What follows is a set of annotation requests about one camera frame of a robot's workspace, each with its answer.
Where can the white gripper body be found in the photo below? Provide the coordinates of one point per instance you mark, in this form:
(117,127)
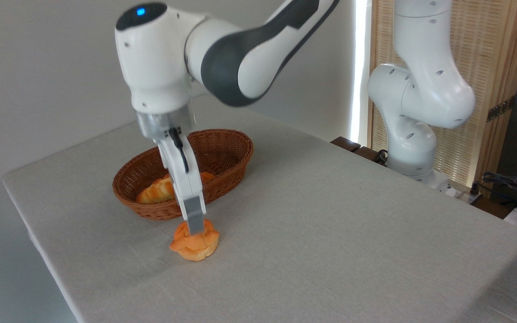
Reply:
(186,175)

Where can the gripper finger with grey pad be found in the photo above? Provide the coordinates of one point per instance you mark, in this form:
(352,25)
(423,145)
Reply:
(194,215)

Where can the round orange bread bun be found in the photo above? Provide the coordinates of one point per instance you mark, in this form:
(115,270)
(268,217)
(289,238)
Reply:
(195,249)

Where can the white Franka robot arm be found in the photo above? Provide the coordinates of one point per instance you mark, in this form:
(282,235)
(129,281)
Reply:
(159,67)

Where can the long braided bread loaf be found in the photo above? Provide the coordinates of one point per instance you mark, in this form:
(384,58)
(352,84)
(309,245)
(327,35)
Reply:
(155,193)

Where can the brown woven wicker basket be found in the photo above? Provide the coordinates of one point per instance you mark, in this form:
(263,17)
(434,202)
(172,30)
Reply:
(227,152)

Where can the light grey tablecloth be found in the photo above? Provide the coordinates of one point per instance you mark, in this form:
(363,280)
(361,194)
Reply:
(330,246)

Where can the dark brown wooden furniture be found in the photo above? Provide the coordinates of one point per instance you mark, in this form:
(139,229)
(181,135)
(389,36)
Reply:
(346,143)

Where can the dark metal screen hinge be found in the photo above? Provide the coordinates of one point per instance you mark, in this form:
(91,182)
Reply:
(501,108)

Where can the light wooden folding screen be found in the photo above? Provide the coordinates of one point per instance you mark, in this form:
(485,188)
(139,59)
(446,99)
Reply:
(487,45)

